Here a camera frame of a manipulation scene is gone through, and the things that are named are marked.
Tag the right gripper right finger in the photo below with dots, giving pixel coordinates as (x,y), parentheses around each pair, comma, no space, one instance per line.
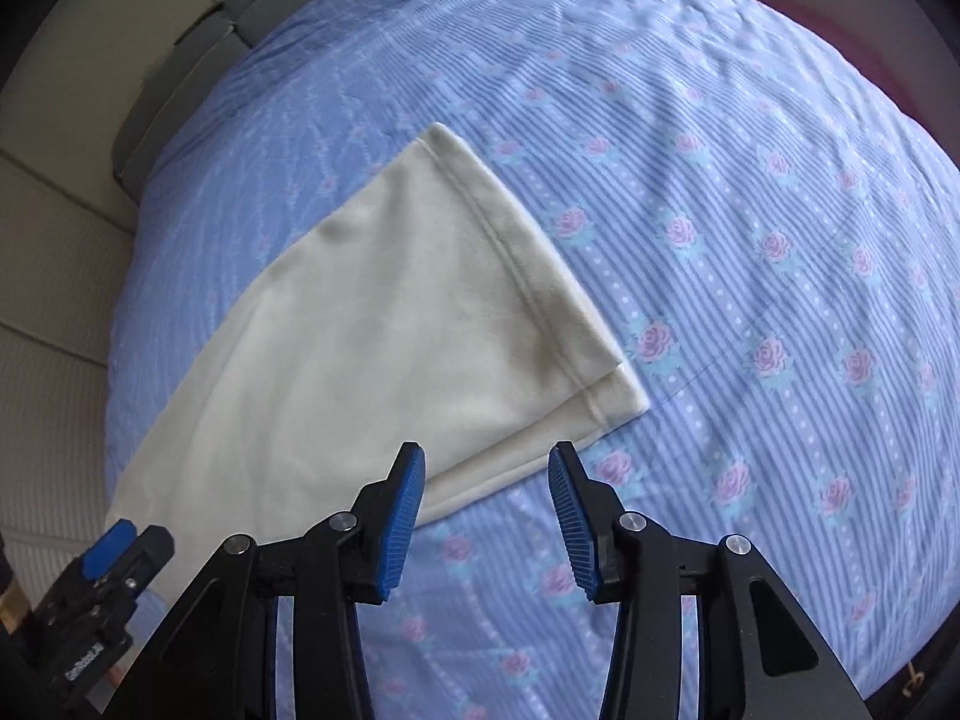
(759,654)

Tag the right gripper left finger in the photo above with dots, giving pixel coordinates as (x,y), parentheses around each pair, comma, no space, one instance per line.
(214,655)

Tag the cream white pants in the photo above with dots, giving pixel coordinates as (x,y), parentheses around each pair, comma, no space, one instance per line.
(430,308)

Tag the beige ribbed wardrobe panel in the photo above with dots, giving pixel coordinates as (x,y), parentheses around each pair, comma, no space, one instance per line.
(62,269)

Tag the blue floral bed sheet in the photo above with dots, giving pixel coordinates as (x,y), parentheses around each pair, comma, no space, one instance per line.
(773,242)

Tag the grey padded headboard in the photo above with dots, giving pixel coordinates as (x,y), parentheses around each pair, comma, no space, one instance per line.
(179,84)

